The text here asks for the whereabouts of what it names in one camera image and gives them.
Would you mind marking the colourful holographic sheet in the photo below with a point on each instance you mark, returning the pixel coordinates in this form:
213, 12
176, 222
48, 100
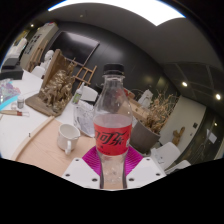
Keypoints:
8, 93

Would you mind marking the wooden mannequin figure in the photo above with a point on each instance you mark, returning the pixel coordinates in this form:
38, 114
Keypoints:
177, 136

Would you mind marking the wooden easel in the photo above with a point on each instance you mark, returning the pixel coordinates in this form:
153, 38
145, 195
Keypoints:
85, 73

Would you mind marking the black box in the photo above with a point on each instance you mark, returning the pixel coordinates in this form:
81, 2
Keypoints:
11, 70

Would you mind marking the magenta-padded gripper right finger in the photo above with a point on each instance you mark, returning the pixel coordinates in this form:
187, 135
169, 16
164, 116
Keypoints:
145, 170

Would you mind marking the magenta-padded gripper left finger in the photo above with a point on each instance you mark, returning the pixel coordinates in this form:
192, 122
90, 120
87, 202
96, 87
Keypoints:
81, 171

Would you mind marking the grey pot with dried plant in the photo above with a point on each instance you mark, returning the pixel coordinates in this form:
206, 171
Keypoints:
143, 138

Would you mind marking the small green-labelled spray bottle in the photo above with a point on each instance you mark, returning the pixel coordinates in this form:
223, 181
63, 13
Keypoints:
77, 96

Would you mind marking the gold sculpture on wooden base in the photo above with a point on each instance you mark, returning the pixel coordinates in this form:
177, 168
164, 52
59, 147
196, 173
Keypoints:
56, 90

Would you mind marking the plastic-wrapped newspaper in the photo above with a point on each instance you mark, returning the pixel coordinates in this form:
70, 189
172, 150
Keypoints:
85, 120

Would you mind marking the white plaster bust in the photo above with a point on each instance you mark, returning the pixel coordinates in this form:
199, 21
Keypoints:
48, 56

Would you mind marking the small paint jar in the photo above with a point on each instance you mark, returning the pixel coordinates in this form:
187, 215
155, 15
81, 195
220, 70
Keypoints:
20, 103

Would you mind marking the clear red-labelled drink bottle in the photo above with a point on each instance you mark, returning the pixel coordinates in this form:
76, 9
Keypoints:
111, 140

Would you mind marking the round ceiling spotlight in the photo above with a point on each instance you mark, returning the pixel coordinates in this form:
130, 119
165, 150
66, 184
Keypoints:
184, 84
218, 96

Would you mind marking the white ceramic mug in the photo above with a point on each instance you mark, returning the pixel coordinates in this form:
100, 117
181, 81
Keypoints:
66, 136

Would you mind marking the long ceiling light panel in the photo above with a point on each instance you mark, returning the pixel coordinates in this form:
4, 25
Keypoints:
133, 8

